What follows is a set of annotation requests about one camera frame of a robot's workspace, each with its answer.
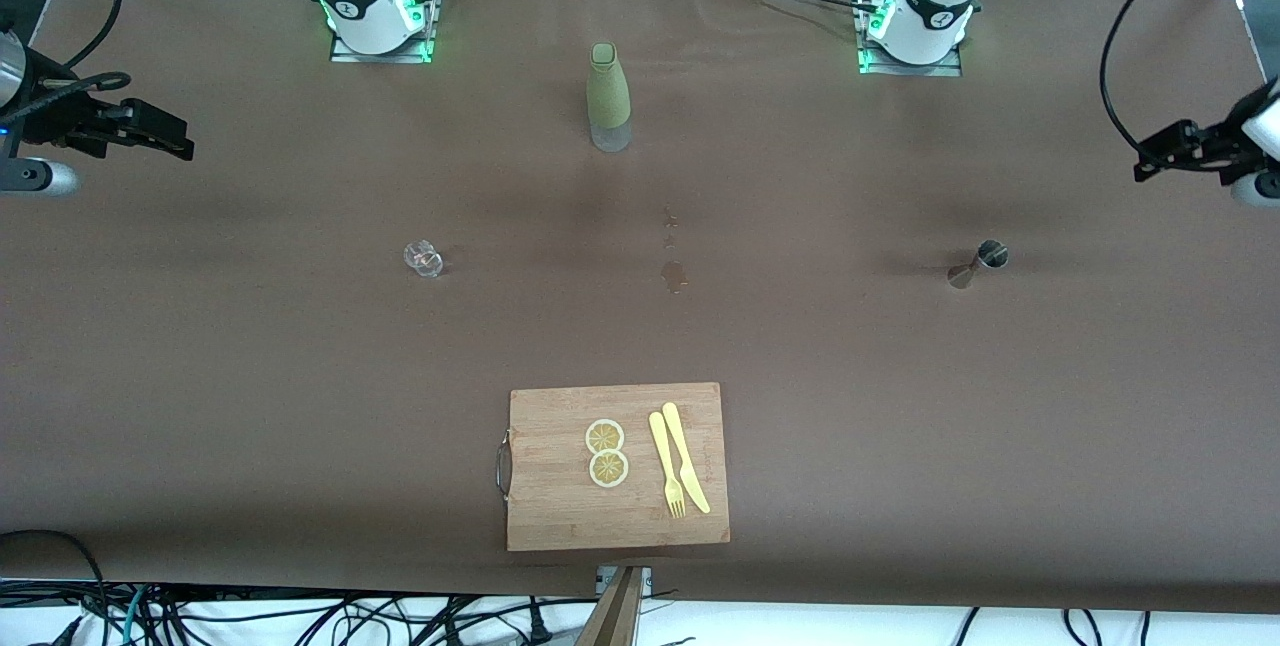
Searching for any yellow plastic fork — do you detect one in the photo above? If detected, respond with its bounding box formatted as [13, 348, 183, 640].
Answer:
[648, 411, 688, 519]

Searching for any steel jigger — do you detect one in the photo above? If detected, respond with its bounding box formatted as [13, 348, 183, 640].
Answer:
[947, 239, 1009, 290]

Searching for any green sleeved glass bottle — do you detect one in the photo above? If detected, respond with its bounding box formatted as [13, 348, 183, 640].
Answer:
[585, 42, 634, 154]

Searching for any wooden cutting board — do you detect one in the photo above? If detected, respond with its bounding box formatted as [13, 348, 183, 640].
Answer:
[495, 382, 731, 553]

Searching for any yellow plastic knife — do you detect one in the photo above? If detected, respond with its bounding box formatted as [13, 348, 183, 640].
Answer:
[661, 402, 712, 515]

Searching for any brown table cover sheet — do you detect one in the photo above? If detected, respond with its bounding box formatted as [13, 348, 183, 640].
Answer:
[0, 0, 1280, 617]

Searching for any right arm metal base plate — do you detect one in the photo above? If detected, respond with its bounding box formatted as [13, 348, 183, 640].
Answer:
[328, 0, 438, 65]

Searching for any wooden post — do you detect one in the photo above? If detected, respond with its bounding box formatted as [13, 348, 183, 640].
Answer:
[575, 567, 646, 646]

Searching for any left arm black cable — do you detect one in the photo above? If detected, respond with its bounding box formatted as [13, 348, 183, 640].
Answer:
[1099, 0, 1229, 162]

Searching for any black looped cable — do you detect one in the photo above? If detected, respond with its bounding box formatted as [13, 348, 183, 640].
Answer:
[0, 529, 111, 646]

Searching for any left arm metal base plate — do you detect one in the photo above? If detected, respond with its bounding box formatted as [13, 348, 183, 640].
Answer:
[855, 0, 966, 78]

